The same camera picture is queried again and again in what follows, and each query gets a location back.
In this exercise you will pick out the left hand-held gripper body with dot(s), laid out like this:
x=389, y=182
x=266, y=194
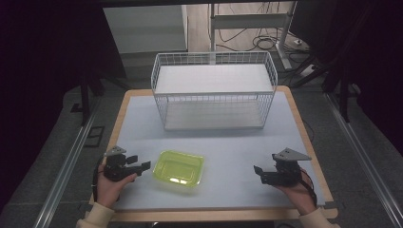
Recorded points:
x=115, y=167

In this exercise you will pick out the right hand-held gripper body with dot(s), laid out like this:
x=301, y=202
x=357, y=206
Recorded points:
x=284, y=171

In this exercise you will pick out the green plastic tray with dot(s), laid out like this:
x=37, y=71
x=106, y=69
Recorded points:
x=179, y=167

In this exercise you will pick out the person's left hand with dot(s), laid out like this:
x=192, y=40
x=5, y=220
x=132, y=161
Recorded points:
x=109, y=188

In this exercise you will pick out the person's right hand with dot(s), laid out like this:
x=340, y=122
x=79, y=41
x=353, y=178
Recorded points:
x=297, y=196

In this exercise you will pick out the black stand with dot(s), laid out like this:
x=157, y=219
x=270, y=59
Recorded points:
x=87, y=91
x=335, y=82

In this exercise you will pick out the white power strip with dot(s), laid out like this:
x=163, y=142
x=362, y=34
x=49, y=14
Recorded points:
x=309, y=70

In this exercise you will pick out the white cabinet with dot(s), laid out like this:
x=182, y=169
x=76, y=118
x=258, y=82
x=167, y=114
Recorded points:
x=145, y=28

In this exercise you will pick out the aluminium floor rail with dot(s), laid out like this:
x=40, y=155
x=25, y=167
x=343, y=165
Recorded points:
x=66, y=171
x=364, y=158

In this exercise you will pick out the white metal desk frame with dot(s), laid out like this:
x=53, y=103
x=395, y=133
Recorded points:
x=253, y=28

